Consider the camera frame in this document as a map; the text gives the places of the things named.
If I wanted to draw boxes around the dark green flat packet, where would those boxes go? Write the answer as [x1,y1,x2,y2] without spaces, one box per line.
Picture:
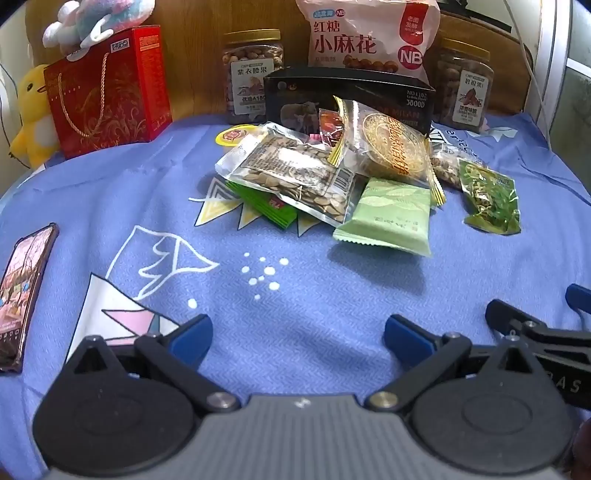
[225,180,298,230]

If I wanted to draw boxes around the white cable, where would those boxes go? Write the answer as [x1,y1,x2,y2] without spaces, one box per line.
[503,0,555,148]

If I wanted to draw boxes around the wooden headboard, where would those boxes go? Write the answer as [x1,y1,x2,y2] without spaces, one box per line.
[152,0,536,125]

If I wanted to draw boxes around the clear nut jar purple label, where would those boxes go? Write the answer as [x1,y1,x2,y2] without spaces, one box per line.
[222,29,283,125]

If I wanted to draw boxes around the light green snack packet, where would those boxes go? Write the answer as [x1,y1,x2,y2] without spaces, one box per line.
[333,176,433,257]

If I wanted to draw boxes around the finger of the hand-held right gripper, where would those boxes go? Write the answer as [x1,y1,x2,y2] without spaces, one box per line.
[485,299,591,358]
[566,284,591,319]

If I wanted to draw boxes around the black cardboard box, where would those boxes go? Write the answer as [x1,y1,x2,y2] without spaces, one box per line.
[264,66,437,139]

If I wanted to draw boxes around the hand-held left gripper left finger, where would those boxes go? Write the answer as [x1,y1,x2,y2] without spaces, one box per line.
[60,314,241,414]

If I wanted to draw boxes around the smartphone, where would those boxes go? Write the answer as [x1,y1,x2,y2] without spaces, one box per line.
[0,223,60,374]

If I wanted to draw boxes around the dark red snack packet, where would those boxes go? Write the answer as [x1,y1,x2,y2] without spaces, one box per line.
[318,108,347,151]

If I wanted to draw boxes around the red gift box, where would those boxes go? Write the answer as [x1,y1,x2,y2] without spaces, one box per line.
[44,25,174,160]

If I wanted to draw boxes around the clear pumpkin seed packet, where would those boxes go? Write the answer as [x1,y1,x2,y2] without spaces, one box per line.
[215,122,368,227]

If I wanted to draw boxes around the green pea packet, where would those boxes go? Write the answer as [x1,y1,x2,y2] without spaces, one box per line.
[457,157,522,234]

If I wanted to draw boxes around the yellow jelly cup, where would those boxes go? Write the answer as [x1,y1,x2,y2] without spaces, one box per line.
[216,124,262,147]

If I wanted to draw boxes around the blue printed blanket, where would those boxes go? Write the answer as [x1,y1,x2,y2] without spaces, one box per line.
[0,113,591,480]

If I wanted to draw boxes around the clear nut jar red label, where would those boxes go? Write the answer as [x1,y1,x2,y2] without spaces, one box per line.
[434,38,495,134]

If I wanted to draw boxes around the clear mooncake packet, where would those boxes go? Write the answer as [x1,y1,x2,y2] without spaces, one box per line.
[329,96,446,206]

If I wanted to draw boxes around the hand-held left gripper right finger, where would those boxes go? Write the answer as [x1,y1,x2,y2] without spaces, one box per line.
[365,314,550,414]

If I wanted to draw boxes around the white and pink plush toy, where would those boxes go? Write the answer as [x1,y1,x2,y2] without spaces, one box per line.
[42,0,155,58]

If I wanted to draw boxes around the yellow duck plush toy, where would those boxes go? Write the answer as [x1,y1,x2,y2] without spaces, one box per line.
[9,62,61,169]

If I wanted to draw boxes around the yellow-edged nut packet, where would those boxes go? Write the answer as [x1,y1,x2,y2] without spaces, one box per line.
[429,141,467,190]

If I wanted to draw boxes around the large pink snack bag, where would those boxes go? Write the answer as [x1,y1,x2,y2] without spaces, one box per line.
[295,0,441,86]

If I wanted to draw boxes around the frosted glass door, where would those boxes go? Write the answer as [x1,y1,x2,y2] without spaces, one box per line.
[545,0,591,204]

